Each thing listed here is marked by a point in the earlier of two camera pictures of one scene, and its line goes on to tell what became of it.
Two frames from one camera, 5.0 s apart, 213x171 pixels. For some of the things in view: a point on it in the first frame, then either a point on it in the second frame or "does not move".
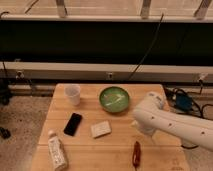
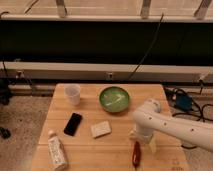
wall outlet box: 109,75 does not move
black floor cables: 180,101 does not move
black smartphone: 72,124 does not move
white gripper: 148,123 → 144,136
